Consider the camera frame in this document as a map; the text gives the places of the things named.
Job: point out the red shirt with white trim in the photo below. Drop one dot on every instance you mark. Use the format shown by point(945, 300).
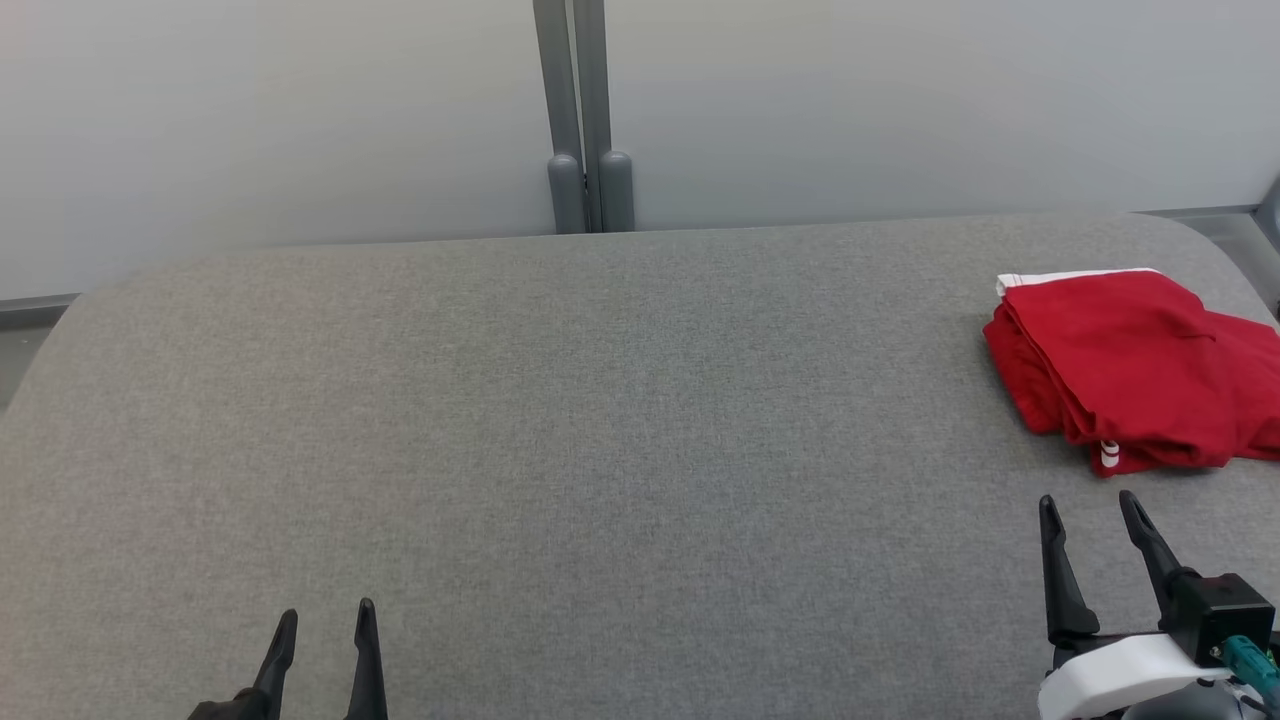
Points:
point(1100, 340)

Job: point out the grey partition post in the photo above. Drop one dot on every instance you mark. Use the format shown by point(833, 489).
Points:
point(563, 180)
point(615, 180)

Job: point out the grey fabric sofa seat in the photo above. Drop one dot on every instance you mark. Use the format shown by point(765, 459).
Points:
point(600, 450)

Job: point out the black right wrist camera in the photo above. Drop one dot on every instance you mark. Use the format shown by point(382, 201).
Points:
point(1220, 610)

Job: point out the grey metal frame piece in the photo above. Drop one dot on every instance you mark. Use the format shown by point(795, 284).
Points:
point(1272, 215)

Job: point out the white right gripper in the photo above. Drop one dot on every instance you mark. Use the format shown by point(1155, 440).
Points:
point(1110, 675)

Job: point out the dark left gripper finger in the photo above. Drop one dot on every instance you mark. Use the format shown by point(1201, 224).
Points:
point(275, 670)
point(367, 670)

